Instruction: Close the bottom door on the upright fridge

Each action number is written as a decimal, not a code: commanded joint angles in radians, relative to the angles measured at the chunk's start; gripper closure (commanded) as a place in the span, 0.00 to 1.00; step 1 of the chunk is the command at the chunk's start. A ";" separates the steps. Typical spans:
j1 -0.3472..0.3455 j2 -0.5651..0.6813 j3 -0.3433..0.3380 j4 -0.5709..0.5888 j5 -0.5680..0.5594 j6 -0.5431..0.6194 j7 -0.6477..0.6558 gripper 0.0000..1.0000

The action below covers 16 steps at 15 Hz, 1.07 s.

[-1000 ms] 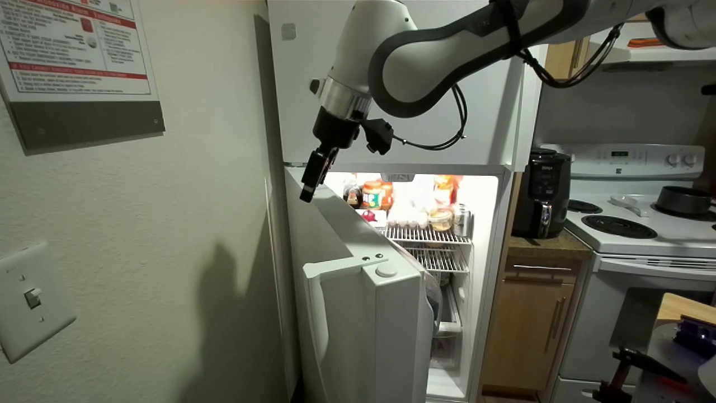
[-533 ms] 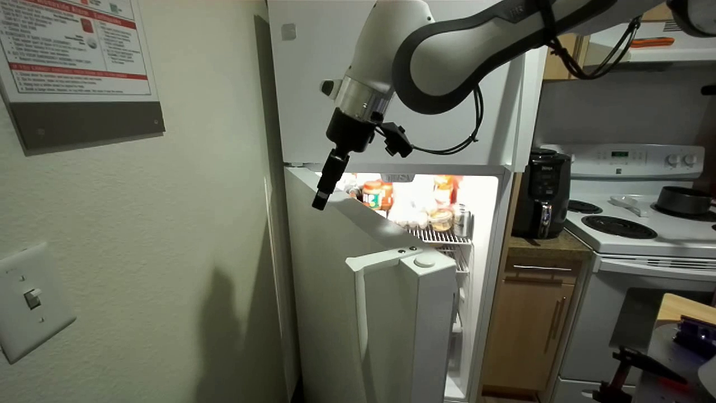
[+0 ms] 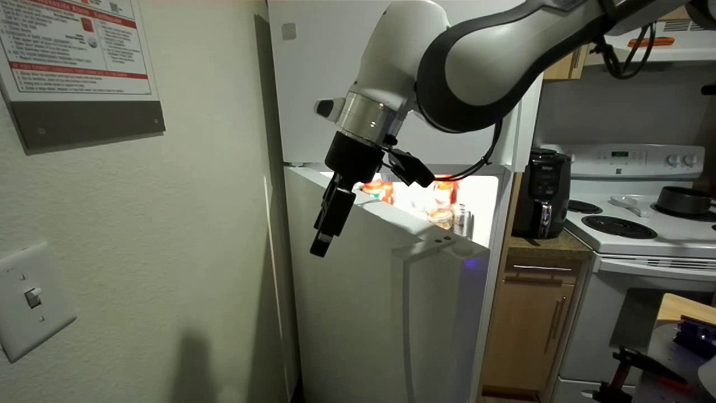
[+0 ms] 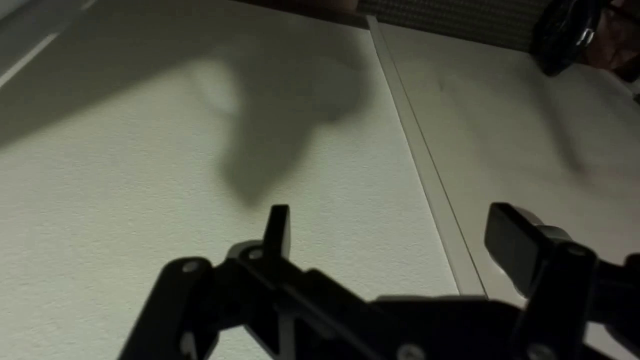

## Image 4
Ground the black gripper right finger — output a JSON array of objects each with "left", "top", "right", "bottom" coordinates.
[{"left": 484, "top": 201, "right": 640, "bottom": 360}]

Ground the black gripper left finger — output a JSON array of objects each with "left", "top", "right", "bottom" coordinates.
[{"left": 118, "top": 202, "right": 402, "bottom": 360}]

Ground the white room door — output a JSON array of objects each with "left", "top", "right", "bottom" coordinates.
[{"left": 376, "top": 22, "right": 640, "bottom": 360}]

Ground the black object metal buckle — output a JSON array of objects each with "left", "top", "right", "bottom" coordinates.
[{"left": 531, "top": 0, "right": 606, "bottom": 76}]

